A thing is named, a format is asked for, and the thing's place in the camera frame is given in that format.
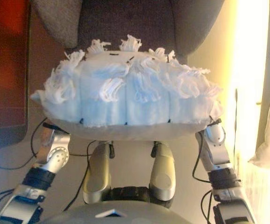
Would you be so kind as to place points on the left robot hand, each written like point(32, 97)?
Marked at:
point(48, 126)

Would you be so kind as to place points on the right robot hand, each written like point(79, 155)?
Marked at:
point(215, 121)

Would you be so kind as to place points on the white fringed cushion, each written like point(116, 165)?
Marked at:
point(130, 98)

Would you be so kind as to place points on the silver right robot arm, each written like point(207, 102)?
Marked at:
point(215, 154)

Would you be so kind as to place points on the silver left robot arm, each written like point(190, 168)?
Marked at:
point(53, 158)

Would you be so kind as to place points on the left robot leg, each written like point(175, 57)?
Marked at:
point(97, 172)

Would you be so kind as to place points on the glossy dark cabinet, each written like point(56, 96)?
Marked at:
point(4, 70)

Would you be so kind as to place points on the grey robot torso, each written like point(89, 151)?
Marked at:
point(130, 210)

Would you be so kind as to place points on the grey fabric armchair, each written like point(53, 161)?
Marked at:
point(130, 23)

